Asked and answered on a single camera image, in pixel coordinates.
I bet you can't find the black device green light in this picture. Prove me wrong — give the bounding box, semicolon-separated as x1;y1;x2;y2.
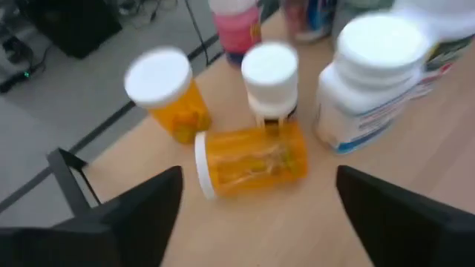
0;55;48;93

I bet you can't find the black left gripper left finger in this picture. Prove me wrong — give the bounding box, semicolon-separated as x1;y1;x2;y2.
0;165;184;267

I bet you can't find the large black equipment box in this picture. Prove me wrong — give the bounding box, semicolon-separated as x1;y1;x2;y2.
14;0;123;59

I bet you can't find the white aspirin bottle green label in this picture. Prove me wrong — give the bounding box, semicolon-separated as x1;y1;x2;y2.
313;13;435;155

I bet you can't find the small white bottle red label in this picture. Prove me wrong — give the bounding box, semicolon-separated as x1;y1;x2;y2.
240;41;300;129

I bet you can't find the long black cable with loop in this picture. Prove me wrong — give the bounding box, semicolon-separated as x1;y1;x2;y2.
183;0;214;66

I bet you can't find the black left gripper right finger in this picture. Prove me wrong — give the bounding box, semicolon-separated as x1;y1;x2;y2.
335;165;475;267

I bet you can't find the pink bottle white cap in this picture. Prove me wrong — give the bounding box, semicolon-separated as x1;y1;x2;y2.
207;0;263;66

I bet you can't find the orange pill bottle white cap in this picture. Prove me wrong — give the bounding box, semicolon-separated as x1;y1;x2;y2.
123;46;212;145

